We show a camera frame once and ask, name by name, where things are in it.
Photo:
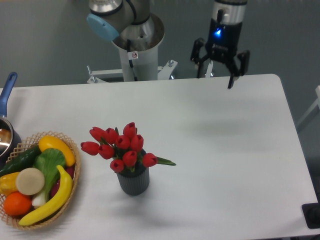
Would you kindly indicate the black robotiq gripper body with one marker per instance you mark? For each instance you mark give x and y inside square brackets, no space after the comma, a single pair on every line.
[222,42]

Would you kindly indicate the red tulip bouquet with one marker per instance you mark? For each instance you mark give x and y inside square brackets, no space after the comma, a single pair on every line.
[125,150]

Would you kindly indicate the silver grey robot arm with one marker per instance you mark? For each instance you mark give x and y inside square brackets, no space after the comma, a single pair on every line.
[137,34]

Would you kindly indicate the dark grey ribbed vase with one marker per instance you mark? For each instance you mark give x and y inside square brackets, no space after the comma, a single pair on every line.
[134,180]

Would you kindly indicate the black device at table edge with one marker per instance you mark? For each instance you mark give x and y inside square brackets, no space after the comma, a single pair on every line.
[311,212]

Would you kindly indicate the red purple vegetable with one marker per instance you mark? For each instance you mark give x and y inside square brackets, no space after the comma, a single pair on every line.
[71,171]

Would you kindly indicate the yellow squash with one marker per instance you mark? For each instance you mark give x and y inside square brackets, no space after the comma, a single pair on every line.
[49,141]

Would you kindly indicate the green bok choy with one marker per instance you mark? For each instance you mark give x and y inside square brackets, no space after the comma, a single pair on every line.
[47,163]

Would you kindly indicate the yellow banana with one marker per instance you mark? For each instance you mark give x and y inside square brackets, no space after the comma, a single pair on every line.
[54,204]

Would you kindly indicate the woven wicker basket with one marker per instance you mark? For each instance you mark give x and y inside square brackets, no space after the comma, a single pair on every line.
[26,144]

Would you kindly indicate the green cucumber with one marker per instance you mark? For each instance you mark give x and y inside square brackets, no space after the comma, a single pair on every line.
[25,160]

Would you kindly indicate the round beige disc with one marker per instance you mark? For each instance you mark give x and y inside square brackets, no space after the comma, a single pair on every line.
[30,181]

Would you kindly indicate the yellow bell pepper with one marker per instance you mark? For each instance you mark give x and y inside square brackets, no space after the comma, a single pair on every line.
[8,183]

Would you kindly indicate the orange fruit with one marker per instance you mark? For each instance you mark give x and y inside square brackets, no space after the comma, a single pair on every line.
[17,204]

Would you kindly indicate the white furniture frame right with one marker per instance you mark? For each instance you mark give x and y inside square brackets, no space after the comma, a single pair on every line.
[310,113]

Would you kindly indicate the blue handled saucepan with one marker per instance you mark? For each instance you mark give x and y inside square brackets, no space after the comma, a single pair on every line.
[9,138]

